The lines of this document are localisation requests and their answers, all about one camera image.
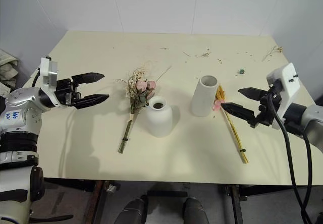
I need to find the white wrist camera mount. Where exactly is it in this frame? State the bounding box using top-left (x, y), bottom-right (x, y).
top-left (266, 63), bottom-right (304, 130)
top-left (37, 55), bottom-right (59, 93)

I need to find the white cylindrical vase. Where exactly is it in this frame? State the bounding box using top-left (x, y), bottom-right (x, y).
top-left (190, 75), bottom-right (219, 118)

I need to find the pink rose dried bouquet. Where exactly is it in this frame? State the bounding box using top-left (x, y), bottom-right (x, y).
top-left (116, 61), bottom-right (173, 155)

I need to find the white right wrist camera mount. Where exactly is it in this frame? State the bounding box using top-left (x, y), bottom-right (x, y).
top-left (266, 63), bottom-right (304, 130)

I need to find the dark rounded shape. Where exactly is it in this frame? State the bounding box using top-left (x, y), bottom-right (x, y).
top-left (183, 197), bottom-right (209, 224)
top-left (119, 196), bottom-right (148, 224)

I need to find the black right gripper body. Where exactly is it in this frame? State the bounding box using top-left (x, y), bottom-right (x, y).
top-left (255, 79), bottom-right (284, 127)

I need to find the yellow wheat dried bouquet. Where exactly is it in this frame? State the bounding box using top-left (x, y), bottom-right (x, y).
top-left (212, 83), bottom-right (249, 164)

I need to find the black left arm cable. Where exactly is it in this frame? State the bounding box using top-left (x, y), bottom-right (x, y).
top-left (31, 67), bottom-right (42, 88)

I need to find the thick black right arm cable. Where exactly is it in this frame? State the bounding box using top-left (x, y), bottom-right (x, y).
top-left (268, 92), bottom-right (313, 224)

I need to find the pale crumpled cloth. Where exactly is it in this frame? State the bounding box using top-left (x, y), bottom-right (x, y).
top-left (0, 48), bottom-right (20, 94)

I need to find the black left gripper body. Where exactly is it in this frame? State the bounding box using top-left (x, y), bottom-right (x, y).
top-left (53, 78), bottom-right (82, 107)

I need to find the white bottle-shaped vase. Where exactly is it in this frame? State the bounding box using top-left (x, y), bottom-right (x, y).
top-left (146, 95), bottom-right (174, 138)

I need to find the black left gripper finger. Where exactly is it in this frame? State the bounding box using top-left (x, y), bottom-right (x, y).
top-left (71, 72), bottom-right (105, 85)
top-left (75, 94), bottom-right (110, 109)

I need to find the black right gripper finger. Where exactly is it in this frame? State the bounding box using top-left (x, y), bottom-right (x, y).
top-left (238, 87), bottom-right (268, 101)
top-left (220, 102), bottom-right (260, 128)

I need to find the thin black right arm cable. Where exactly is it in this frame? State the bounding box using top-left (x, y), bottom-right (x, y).
top-left (301, 132), bottom-right (316, 224)

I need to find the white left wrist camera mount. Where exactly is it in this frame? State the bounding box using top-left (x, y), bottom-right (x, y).
top-left (37, 55), bottom-right (59, 93)

